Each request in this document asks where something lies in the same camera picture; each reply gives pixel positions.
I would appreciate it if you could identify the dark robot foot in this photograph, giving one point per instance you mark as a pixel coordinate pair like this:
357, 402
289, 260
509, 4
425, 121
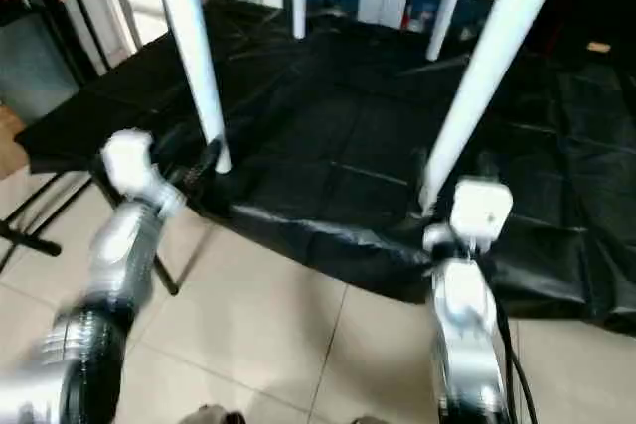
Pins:
219, 416
368, 420

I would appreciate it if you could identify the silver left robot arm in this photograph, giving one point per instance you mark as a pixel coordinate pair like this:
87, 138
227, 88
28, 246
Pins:
119, 245

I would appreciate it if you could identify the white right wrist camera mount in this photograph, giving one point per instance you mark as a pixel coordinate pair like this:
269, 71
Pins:
482, 211

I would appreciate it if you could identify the dark right robot foot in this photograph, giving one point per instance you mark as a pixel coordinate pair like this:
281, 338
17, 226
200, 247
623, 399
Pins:
368, 420

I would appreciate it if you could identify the dark left robot foot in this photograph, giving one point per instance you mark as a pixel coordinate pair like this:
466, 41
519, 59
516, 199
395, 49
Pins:
219, 416

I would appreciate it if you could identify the black plastic mat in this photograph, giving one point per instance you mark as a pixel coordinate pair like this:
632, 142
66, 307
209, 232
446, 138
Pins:
328, 146

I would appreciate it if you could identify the black metal table leg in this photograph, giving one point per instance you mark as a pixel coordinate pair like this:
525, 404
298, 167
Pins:
30, 235
167, 275

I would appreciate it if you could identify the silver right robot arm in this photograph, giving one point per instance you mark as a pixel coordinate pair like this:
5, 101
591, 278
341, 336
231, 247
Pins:
462, 315

